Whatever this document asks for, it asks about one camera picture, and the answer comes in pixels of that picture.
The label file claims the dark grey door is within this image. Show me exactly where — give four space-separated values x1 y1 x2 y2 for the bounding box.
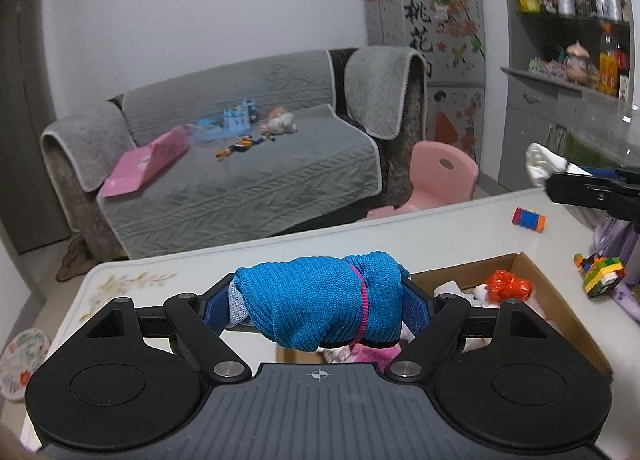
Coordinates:
0 0 71 256

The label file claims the shallow cardboard box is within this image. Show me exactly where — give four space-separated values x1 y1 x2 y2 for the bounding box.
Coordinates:
275 251 615 381

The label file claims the pink fuzzy sock bundle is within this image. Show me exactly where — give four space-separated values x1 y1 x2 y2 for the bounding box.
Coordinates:
350 344 402 376

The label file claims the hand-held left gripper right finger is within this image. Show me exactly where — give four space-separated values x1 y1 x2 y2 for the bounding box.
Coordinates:
385 277 553 383

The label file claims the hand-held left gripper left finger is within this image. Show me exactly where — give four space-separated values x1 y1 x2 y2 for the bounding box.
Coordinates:
87 275 253 383

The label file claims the orange toy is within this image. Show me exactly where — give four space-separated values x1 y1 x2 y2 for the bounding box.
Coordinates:
216 135 266 159

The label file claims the pink figurine jar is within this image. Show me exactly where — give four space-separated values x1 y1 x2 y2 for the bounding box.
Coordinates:
565 40 591 86

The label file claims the blue clear toy package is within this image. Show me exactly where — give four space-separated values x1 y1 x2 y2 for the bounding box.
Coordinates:
187 117 226 142

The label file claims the white desktop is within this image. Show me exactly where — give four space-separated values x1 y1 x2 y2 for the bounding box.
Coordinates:
22 187 640 460

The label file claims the orange drink bottle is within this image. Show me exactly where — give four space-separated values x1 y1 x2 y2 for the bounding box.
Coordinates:
598 23 619 96

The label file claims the white sock bundle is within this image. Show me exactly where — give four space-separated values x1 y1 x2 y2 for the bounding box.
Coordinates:
525 142 568 188

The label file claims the pink chair back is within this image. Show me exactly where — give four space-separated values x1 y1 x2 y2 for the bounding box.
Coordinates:
369 141 479 221

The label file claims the blue knit sock bundle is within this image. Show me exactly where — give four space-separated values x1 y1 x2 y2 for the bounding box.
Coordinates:
227 250 411 353

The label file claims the round floral cushion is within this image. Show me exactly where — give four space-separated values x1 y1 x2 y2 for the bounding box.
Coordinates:
0 330 53 398

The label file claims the multicolour bead cube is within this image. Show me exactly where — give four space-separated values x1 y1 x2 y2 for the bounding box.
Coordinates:
574 252 626 301

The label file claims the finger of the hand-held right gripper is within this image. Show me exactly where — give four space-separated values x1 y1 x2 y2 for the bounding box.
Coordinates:
546 172 640 221
582 165 640 182

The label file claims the blue toy castle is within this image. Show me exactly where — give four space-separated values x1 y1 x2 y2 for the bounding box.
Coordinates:
221 98 258 131

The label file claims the blue orange block stick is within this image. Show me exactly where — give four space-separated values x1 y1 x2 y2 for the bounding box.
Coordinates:
512 207 547 235

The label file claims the grey covered sofa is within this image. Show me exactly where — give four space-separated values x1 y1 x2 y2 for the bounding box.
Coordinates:
40 46 428 261

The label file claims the white plush toy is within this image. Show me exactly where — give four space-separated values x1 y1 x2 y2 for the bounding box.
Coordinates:
260 107 298 135

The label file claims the orange plastic bag bundle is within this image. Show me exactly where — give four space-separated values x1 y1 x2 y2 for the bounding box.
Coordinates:
485 269 535 302

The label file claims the grey shelf cabinet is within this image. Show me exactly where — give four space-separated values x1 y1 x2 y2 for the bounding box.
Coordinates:
498 0 640 191

